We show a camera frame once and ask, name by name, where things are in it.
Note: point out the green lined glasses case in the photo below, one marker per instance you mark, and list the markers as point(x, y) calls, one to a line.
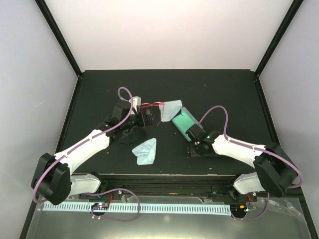
point(184, 121)

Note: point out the black frame post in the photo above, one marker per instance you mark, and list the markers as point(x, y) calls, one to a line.
point(285, 23)
point(44, 9)

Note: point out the black round sunglasses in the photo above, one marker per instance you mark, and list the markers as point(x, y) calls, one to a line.
point(132, 136)

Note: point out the left circuit board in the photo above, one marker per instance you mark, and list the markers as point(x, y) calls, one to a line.
point(100, 206)

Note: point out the black glasses case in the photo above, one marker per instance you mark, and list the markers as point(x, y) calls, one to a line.
point(200, 150)

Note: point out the white slotted cable duct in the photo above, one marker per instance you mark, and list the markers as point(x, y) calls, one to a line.
point(143, 208)

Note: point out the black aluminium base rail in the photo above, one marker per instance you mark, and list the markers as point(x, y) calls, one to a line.
point(211, 186)

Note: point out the circuit board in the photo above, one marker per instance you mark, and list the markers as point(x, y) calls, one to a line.
point(100, 206)
point(239, 208)

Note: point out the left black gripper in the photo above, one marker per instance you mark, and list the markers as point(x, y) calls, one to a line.
point(149, 121)

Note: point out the light blue cloth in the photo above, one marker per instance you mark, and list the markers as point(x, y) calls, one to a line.
point(146, 152)
point(168, 110)

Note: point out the right black frame post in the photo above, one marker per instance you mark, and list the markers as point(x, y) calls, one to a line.
point(285, 23)

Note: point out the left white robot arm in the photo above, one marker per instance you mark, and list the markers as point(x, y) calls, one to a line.
point(54, 177)

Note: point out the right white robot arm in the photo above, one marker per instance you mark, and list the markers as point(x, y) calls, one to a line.
point(274, 171)

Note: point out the left black frame post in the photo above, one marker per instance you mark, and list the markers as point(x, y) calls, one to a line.
point(44, 9)

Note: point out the right circuit board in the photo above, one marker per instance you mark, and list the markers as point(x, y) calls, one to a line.
point(239, 208)

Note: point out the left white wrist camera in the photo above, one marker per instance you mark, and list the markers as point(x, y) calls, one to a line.
point(136, 104)

